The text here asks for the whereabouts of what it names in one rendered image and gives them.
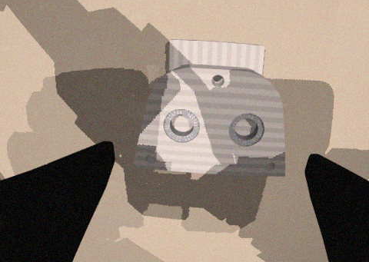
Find grey housing plate with two holes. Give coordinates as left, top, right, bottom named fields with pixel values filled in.
left=133, top=65, right=286, bottom=177

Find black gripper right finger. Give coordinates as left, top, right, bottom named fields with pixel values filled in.
left=304, top=154, right=369, bottom=262

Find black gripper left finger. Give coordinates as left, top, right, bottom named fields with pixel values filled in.
left=0, top=141, right=115, bottom=262

